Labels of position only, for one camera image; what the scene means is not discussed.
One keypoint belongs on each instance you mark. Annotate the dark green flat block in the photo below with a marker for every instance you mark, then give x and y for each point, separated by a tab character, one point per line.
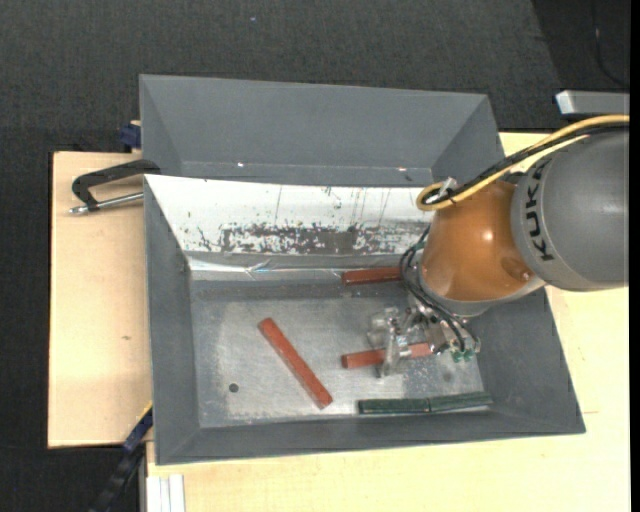
394	406

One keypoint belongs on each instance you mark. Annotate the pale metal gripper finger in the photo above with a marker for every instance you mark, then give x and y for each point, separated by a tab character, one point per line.
393	356
381	326

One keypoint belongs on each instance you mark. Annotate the grey metal bin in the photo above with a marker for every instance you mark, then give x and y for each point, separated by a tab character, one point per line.
300	130

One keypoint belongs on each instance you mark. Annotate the pale wood flat board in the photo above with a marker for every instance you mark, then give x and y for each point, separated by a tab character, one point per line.
95	300

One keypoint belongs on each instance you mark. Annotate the red-brown block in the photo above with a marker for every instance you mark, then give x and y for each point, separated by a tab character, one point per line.
295	361
362	358
370	275

